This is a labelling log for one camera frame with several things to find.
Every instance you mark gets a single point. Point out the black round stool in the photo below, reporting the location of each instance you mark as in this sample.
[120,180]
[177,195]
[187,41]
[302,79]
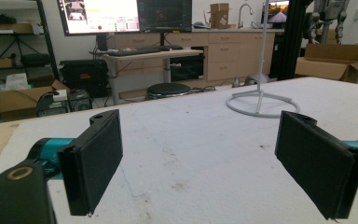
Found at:
[168,89]

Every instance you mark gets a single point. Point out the silver faucet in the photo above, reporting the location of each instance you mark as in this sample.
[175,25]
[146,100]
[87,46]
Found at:
[244,14]

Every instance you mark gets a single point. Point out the grey electronic device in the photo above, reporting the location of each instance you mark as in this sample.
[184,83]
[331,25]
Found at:
[52,105]

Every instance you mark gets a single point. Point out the black aluminium frame post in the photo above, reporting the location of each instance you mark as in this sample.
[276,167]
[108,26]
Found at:
[292,40]

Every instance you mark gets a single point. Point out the light wooden desk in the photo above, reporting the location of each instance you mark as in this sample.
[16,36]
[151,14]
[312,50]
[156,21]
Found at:
[155,56]

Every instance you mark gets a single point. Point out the black metal shelf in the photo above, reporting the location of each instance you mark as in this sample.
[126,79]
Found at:
[15,46]

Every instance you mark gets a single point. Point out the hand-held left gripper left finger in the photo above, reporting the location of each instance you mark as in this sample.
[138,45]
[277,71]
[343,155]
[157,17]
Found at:
[90,168]

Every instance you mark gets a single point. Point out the white round-base stand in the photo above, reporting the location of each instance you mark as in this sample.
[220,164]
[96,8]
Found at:
[260,93]

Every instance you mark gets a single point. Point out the small wall screen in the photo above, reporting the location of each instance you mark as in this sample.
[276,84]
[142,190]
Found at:
[278,11]

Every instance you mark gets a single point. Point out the black keyboard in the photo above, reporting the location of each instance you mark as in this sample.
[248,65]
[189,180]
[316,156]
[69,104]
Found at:
[136,51]

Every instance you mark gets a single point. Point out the large open cardboard box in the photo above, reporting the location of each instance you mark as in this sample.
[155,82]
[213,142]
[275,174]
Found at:
[335,63]

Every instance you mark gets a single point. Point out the wooden drawer cabinet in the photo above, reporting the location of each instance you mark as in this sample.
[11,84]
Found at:
[223,56]

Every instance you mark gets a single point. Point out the dark computer monitor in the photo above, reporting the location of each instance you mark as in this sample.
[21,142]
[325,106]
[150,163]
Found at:
[164,15]

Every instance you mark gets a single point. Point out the black equipment case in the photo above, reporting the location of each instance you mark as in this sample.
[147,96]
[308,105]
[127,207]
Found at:
[84,77]

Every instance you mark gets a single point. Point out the upright cardboard box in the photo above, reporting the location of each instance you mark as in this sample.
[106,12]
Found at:
[220,15]

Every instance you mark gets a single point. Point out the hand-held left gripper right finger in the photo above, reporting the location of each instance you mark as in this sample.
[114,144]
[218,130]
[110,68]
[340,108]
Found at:
[320,165]

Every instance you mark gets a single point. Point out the bright computer monitor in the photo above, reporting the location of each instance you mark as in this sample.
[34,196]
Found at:
[101,15]

